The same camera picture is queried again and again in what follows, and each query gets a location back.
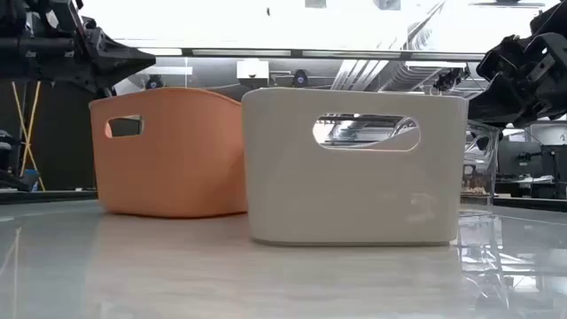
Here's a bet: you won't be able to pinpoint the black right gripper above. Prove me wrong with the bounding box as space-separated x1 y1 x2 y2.
468 0 567 128

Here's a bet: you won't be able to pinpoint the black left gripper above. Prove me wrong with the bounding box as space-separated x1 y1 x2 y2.
0 0 157 97

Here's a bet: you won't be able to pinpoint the orange plastic bin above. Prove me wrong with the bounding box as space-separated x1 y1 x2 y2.
89 86 248 219

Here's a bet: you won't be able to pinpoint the white plastic bin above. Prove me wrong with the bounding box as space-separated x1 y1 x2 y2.
241 86 470 247

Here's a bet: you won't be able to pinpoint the clear plastic bin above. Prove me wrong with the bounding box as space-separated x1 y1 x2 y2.
460 119 501 209

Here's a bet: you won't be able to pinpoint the dark desk monitor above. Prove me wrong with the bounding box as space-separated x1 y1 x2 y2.
496 140 544 179
540 144 567 183

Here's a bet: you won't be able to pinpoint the white ceiling box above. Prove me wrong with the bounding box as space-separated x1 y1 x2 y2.
236 59 270 88

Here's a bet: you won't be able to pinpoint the long ceiling light beam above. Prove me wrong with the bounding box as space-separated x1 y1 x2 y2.
113 46 488 62

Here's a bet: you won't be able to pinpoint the black hanging camera mount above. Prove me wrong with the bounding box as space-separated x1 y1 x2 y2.
432 66 470 93

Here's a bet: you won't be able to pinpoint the yellow crossed straps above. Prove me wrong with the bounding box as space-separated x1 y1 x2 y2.
11 81 47 192

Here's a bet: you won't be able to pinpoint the black equipment with cables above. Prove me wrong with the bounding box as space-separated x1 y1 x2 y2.
0 128 41 192

